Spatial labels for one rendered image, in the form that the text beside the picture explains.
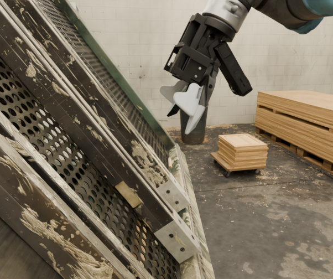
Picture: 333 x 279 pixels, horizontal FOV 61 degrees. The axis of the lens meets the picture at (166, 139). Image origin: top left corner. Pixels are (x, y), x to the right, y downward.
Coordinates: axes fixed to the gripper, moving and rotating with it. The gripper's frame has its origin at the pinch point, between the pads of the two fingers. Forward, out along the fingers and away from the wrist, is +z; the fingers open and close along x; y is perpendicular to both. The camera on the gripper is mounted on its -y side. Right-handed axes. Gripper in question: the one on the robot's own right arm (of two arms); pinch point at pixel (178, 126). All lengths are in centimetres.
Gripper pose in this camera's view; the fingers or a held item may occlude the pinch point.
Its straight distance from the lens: 56.8
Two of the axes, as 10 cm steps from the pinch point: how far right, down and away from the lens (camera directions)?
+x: 2.1, 2.8, -9.4
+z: -4.5, 8.8, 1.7
